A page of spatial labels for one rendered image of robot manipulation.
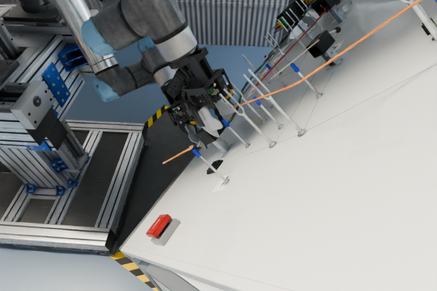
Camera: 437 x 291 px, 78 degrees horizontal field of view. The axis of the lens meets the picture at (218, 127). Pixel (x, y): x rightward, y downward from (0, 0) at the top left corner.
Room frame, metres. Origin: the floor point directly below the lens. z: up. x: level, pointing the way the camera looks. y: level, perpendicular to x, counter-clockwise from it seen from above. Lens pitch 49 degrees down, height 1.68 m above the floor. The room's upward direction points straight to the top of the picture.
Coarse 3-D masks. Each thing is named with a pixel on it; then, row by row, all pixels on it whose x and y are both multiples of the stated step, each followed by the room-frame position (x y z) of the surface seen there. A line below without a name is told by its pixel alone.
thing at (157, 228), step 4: (160, 216) 0.24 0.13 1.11; (164, 216) 0.23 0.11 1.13; (168, 216) 0.23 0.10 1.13; (156, 220) 0.23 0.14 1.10; (160, 220) 0.22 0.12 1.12; (164, 220) 0.22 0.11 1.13; (168, 220) 0.22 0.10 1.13; (152, 224) 0.22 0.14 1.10; (156, 224) 0.21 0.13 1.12; (160, 224) 0.21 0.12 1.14; (164, 224) 0.21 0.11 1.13; (152, 228) 0.21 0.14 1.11; (156, 228) 0.20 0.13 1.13; (160, 228) 0.20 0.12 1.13; (164, 228) 0.21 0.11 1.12; (148, 232) 0.20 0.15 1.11; (152, 232) 0.19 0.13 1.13; (156, 232) 0.19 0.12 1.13; (160, 232) 0.19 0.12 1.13; (152, 236) 0.19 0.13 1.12; (156, 236) 0.18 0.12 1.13
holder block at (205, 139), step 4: (200, 132) 0.43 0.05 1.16; (204, 132) 0.43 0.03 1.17; (196, 136) 0.44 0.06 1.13; (204, 136) 0.43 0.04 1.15; (208, 136) 0.42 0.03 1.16; (212, 136) 0.42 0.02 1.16; (200, 140) 0.44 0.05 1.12; (204, 140) 0.43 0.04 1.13; (208, 140) 0.42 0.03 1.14; (212, 140) 0.41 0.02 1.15
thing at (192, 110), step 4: (188, 100) 0.42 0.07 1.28; (184, 104) 0.42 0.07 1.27; (188, 104) 0.42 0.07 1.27; (188, 108) 0.41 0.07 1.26; (192, 108) 0.41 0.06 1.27; (196, 108) 0.42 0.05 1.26; (200, 108) 0.42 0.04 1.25; (188, 112) 0.41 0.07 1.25; (192, 112) 0.40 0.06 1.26; (196, 112) 0.41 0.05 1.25; (192, 116) 0.41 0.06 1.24; (196, 116) 0.41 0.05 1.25; (196, 120) 0.40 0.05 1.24; (200, 120) 0.40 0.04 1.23; (200, 124) 0.40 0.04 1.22
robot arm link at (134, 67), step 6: (126, 66) 0.68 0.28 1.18; (132, 66) 0.67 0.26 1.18; (138, 66) 0.68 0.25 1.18; (132, 72) 0.65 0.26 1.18; (138, 72) 0.66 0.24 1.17; (144, 72) 0.67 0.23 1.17; (150, 72) 0.66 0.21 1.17; (138, 78) 0.65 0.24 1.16; (144, 78) 0.66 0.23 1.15; (150, 78) 0.67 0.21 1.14; (138, 84) 0.64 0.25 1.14; (144, 84) 0.66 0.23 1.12; (150, 84) 0.70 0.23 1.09
